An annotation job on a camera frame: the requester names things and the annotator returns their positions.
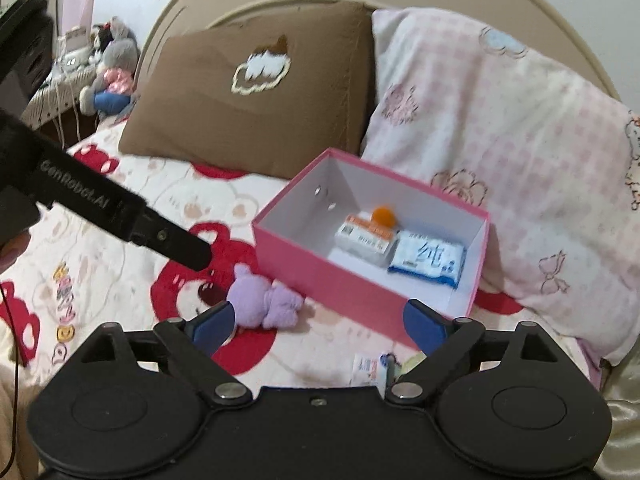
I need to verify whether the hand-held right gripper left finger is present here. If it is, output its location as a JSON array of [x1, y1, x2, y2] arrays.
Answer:
[[82, 301, 252, 407]]

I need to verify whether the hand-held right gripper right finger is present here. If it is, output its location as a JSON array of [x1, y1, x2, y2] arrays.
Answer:
[[386, 299, 557, 406]]

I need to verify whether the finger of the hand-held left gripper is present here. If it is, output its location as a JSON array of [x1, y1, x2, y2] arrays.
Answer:
[[131, 205, 215, 272]]

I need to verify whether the purple plush toy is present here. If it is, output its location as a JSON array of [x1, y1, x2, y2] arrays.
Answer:
[[227, 263, 306, 331]]

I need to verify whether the white blue wet wipes packet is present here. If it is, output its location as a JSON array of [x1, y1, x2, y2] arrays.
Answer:
[[387, 230, 467, 289]]

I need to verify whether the white orange small box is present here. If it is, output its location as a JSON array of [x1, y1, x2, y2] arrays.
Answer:
[[334, 212, 399, 267]]

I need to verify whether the pink cardboard box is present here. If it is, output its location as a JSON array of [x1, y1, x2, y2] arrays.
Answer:
[[251, 147, 491, 318]]

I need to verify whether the person's left hand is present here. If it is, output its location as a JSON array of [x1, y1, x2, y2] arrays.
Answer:
[[0, 233, 32, 274]]

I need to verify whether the small white card packet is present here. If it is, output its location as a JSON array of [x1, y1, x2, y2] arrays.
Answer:
[[353, 352, 400, 388]]

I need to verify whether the red bear printed bed sheet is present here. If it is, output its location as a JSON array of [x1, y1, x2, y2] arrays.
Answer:
[[0, 125, 606, 411]]

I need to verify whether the lace covered side table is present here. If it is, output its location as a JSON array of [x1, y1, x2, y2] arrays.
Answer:
[[21, 66, 101, 128]]

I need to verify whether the white device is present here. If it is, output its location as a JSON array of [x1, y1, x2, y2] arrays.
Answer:
[[56, 27, 96, 75]]

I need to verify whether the grey plush toy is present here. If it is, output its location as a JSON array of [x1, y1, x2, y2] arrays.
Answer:
[[79, 16, 139, 117]]

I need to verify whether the brown pillow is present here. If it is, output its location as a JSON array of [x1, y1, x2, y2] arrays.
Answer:
[[119, 1, 373, 181]]

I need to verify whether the black plush toy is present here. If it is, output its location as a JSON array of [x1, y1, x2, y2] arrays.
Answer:
[[91, 20, 115, 57]]

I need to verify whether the pink checked pillow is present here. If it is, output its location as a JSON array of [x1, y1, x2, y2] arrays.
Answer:
[[360, 7, 640, 366]]

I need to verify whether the beige satin quilt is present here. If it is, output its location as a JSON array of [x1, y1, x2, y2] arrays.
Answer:
[[597, 382, 640, 480]]

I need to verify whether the beige cloth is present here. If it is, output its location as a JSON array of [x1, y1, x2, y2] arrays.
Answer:
[[0, 340, 56, 480]]

